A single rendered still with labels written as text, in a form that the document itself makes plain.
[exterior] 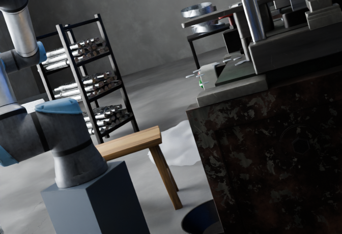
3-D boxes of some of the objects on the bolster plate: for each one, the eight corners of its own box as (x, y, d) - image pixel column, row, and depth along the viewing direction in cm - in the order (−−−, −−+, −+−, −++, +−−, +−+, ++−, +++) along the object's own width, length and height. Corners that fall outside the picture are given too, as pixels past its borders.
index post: (253, 42, 98) (239, -4, 96) (253, 40, 101) (240, -5, 99) (266, 38, 97) (253, -8, 96) (266, 37, 100) (254, -9, 98)
